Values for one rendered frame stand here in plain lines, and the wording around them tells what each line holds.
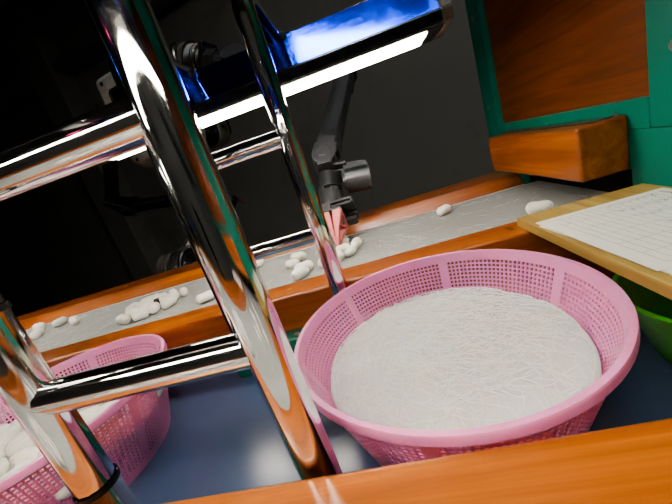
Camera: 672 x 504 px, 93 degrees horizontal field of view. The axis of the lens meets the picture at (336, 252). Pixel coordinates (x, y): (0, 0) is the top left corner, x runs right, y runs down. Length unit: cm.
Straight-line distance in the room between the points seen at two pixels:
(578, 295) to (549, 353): 7
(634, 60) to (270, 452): 60
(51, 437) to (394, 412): 22
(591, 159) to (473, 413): 38
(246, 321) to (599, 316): 27
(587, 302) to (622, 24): 36
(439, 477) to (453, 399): 9
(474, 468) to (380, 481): 5
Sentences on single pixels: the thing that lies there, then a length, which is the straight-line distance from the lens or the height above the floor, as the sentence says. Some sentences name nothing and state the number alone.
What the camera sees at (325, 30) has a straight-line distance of 55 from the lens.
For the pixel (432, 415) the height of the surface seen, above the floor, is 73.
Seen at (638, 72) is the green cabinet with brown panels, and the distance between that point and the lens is 56.
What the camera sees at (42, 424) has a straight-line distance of 27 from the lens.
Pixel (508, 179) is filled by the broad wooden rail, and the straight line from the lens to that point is 84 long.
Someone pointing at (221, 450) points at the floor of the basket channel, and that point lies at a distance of 42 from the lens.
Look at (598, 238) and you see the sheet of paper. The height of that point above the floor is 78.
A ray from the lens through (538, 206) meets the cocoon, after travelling 59.
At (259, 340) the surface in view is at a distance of 17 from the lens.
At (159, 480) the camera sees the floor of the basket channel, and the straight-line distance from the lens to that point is 44.
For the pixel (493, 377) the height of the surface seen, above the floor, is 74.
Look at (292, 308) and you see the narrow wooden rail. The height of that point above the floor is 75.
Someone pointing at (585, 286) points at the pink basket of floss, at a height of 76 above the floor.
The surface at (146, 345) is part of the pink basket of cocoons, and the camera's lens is 56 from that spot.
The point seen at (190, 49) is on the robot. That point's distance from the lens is 137.
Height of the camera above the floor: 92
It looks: 15 degrees down
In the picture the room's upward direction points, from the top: 19 degrees counter-clockwise
